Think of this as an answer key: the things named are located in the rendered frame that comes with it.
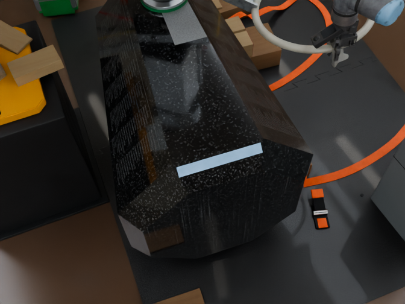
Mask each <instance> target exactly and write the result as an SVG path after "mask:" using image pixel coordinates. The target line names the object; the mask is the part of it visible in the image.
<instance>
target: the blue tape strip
mask: <svg viewBox="0 0 405 304"><path fill-rule="evenodd" d="M262 152H263V151H262V146H261V143H258V144H254V145H250V146H247V147H243V148H240V149H237V150H234V151H230V152H227V153H224V154H220V155H217V156H213V157H210V158H207V159H203V160H199V161H197V162H193V163H189V164H187V165H183V166H179V167H177V171H178V176H179V177H183V176H186V175H189V174H193V173H197V172H199V171H203V170H205V169H209V168H213V167H216V166H219V165H223V164H226V163H229V162H233V161H235V160H239V159H243V158H246V157H250V156H253V155H256V154H259V153H262Z"/></svg>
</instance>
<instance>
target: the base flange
mask: <svg viewBox="0 0 405 304"><path fill-rule="evenodd" d="M14 28H15V29H17V30H19V31H20V32H22V33H24V34H26V35H27V33H26V31H25V30H24V29H22V28H19V27H14ZM31 53H32V50H31V47H30V44H28V45H27V46H26V47H25V48H24V49H23V50H22V51H21V52H20V53H19V54H18V55H17V54H15V53H13V52H11V51H8V50H6V49H4V48H1V47H0V64H1V66H2V67H3V69H4V71H5V73H6V74H7V76H6V77H5V78H3V79H2V80H1V81H0V125H3V124H6V123H9V122H12V121H16V120H18V119H22V118H25V117H28V116H31V115H35V114H37V113H40V112H41V111H42V109H43V108H44V107H45V105H46V100H45V96H44V93H43V89H42V85H41V82H40V79H39V78H38V79H36V80H34V81H31V82H29V83H27V84H24V85H22V86H19V87H18V85H17V84H16V82H15V80H14V78H13V76H12V74H11V72H10V69H9V67H8V65H7V63H8V62H11V61H13V60H16V59H18V58H20V57H23V56H25V55H28V54H31Z"/></svg>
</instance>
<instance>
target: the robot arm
mask: <svg viewBox="0 0 405 304"><path fill-rule="evenodd" d="M404 1H405V0H333V6H332V9H331V16H330V17H331V21H332V22H333V23H332V24H331V25H329V26H327V27H326V28H324V29H323V30H321V31H320V32H318V33H316V34H315V35H313V36H312V37H311V38H310V39H311V41H312V43H313V46H314V47H315V48H316V49H317V48H319V47H320V46H322V45H324V44H325V43H326V44H331V45H332V47H333V48H334V50H332V61H331V64H332V66H333V67H334V68H335V67H336V65H337V64H338V63H339V62H341V61H343V60H346V59H347V58H348V54H345V53H344V49H343V48H341V47H343V46H344V47H346V46H349V47H353V46H356V42H357V37H358V35H357V33H356V31H357V26H358V23H359V19H358V18H357V16H358V14H361V15H362V16H364V17H367V18H368V19H370V20H372V21H374V22H376V23H377V24H381V25H384V26H389V25H391V24H393V23H394V22H395V21H396V20H397V18H398V17H399V15H400V14H401V12H402V11H403V8H404ZM354 40H356V41H355V44H354Z"/></svg>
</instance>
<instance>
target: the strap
mask: <svg viewBox="0 0 405 304"><path fill-rule="evenodd" d="M295 1H296V0H287V1H286V2H285V3H283V4H281V5H279V6H276V7H270V6H268V7H264V8H262V9H260V10H259V16H261V15H263V14H265V13H267V12H269V11H272V10H284V9H286V8H288V7H289V6H290V5H292V4H293V3H294V2H295ZM309 1H310V2H312V3H313V4H315V5H316V6H317V7H318V8H319V10H320V11H321V13H322V15H323V17H324V19H325V24H326V27H327V26H329V25H331V24H332V23H333V22H332V21H331V17H330V14H329V12H328V10H327V9H326V8H325V7H324V5H323V4H322V3H321V2H319V1H318V0H309ZM236 16H239V17H240V18H241V17H243V16H246V17H248V18H250V19H252V15H251V14H249V15H246V14H245V13H243V12H241V11H240V12H238V13H236V14H234V15H232V16H231V17H230V18H232V17H236ZM321 55H322V53H320V54H312V55H311V56H310V57H309V58H308V59H307V60H306V61H305V62H304V63H303V64H301V65H300V66H299V67H297V68H296V69H295V70H294V71H292V72H291V73H290V74H288V75H287V76H285V77H283V78H282V79H280V80H278V81H276V82H275V83H273V84H271V85H269V88H270V89H271V90H272V91H274V90H276V89H278V88H279V87H282V86H283V85H285V84H286V83H288V82H290V81H291V80H293V79H294V78H295V77H297V76H299V75H300V74H301V73H302V72H304V71H305V70H306V69H307V68H308V67H309V66H311V65H312V64H313V63H314V62H315V61H316V60H317V59H318V58H319V57H320V56H321ZM404 137H405V124H404V126H403V127H402V128H401V130H400V131H399V132H398V133H397V134H396V135H395V136H394V137H393V138H392V139H391V140H390V141H389V142H388V143H387V144H385V145H384V146H382V147H381V148H380V149H378V150H377V151H375V152H374V153H372V154H371V155H369V156H368V157H366V158H364V159H362V160H361V161H359V162H357V163H355V164H353V165H351V166H349V167H346V168H344V169H341V170H339V171H336V172H333V173H330V174H325V175H322V176H317V177H312V178H309V179H306V182H305V184H304V188H305V187H308V186H313V185H318V184H322V183H327V182H331V181H334V180H337V179H341V178H343V177H346V176H348V175H351V174H353V173H355V172H358V171H360V170H361V169H364V168H365V167H367V166H368V165H370V164H372V163H374V162H375V161H376V160H379V159H380V158H381V157H383V156H384V155H385V154H387V153H388V152H390V151H391V150H392V149H394V148H395V147H396V146H397V145H398V144H399V143H400V142H401V141H402V140H403V139H404Z"/></svg>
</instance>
